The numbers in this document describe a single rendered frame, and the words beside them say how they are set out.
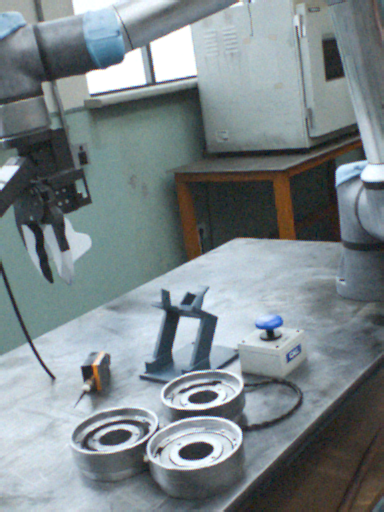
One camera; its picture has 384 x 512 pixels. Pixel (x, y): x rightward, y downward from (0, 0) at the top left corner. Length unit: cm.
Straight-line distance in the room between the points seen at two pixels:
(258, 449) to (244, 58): 246
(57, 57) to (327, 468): 78
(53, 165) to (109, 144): 202
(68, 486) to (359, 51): 68
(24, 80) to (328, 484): 77
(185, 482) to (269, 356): 29
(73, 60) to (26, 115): 9
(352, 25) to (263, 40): 206
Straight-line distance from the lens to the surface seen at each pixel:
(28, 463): 91
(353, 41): 104
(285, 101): 305
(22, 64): 95
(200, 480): 75
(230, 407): 86
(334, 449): 130
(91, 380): 102
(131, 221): 310
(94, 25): 96
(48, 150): 99
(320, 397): 93
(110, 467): 81
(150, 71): 331
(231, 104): 320
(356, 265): 123
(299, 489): 120
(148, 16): 109
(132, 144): 311
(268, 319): 99
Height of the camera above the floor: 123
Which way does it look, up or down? 15 degrees down
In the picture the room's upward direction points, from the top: 9 degrees counter-clockwise
